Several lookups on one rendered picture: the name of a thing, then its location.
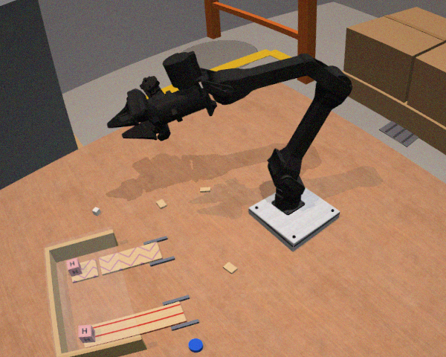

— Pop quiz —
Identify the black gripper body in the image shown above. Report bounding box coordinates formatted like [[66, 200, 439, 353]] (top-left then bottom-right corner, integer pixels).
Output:
[[127, 89, 185, 141]]

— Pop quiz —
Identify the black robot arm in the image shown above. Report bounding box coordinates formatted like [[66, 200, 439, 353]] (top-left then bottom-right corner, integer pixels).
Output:
[[163, 51, 352, 215]]

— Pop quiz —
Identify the tan flat strip with purple zigzag lines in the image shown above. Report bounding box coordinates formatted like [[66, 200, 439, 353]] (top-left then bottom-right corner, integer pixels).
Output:
[[118, 242, 163, 270]]

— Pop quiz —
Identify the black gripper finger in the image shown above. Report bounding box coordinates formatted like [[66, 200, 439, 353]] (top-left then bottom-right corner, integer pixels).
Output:
[[122, 120, 157, 140], [107, 97, 140, 129]]

